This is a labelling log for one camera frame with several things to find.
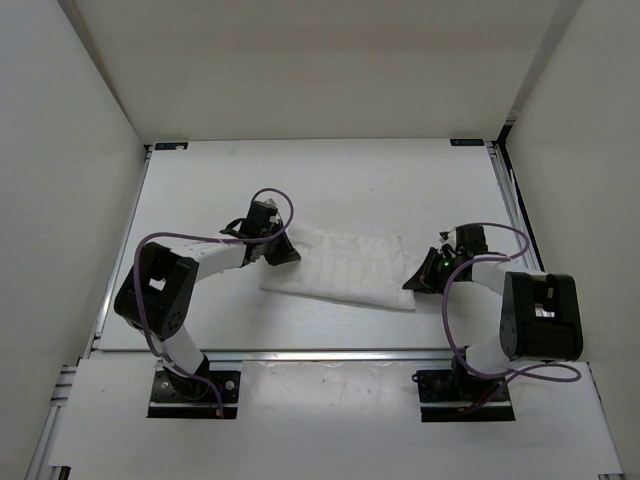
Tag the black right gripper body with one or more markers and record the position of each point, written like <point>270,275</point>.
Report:
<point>447,264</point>

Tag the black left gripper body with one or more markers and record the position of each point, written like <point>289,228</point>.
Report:
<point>275,224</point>

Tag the white pleated skirt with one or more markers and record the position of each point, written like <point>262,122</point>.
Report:
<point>343,267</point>

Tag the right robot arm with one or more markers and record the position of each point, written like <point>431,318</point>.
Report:
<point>487,359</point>

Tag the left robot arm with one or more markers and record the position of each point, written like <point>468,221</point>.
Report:
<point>156,294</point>

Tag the blue right corner label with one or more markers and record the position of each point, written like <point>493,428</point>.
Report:
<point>466,142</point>

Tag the blue corner label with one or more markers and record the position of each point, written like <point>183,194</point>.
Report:
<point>466,142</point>
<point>171,146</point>

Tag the blue left corner label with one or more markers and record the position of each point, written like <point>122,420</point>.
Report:
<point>171,146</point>

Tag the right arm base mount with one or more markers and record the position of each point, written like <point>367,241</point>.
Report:
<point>452,395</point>

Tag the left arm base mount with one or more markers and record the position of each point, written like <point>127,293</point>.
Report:
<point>173,397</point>

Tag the aluminium front table rail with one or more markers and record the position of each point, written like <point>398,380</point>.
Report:
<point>329,355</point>

